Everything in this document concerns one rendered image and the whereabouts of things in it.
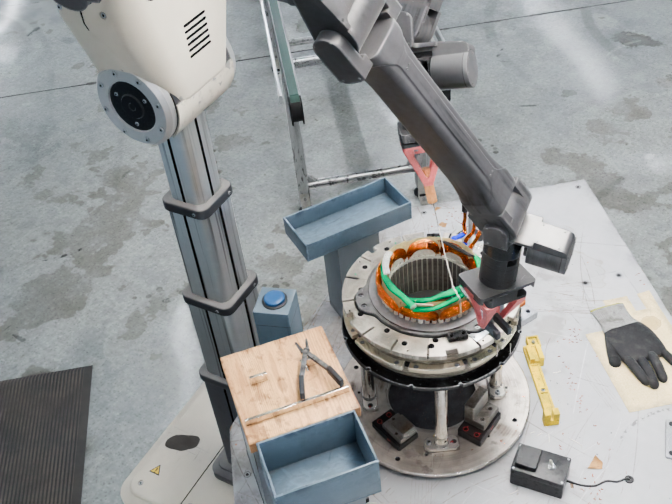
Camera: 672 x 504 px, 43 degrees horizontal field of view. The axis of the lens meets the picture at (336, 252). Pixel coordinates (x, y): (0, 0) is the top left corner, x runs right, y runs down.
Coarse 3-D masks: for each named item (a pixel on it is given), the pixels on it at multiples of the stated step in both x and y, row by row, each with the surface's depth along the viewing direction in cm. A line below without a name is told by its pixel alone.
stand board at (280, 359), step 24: (288, 336) 151; (312, 336) 151; (240, 360) 148; (264, 360) 148; (288, 360) 147; (336, 360) 146; (240, 384) 144; (264, 384) 144; (288, 384) 143; (312, 384) 143; (336, 384) 142; (240, 408) 140; (264, 408) 140; (312, 408) 139; (336, 408) 138; (360, 408) 139; (264, 432) 136
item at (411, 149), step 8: (400, 136) 135; (408, 144) 133; (416, 144) 133; (408, 152) 133; (416, 152) 134; (424, 152) 134; (408, 160) 134; (416, 168) 136; (432, 168) 136; (424, 176) 136; (432, 176) 136; (424, 184) 137; (432, 184) 137
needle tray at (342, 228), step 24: (360, 192) 183; (384, 192) 186; (288, 216) 177; (312, 216) 180; (336, 216) 182; (360, 216) 181; (384, 216) 175; (408, 216) 179; (312, 240) 176; (336, 240) 173; (360, 240) 178; (336, 264) 181; (336, 288) 187
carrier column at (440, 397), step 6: (438, 396) 151; (444, 396) 151; (438, 402) 152; (444, 402) 152; (438, 408) 154; (444, 408) 153; (438, 414) 155; (444, 414) 155; (438, 420) 156; (444, 420) 156; (438, 426) 157; (444, 426) 157; (438, 432) 158; (444, 432) 158; (438, 438) 160; (444, 438) 159; (438, 444) 161; (444, 444) 161
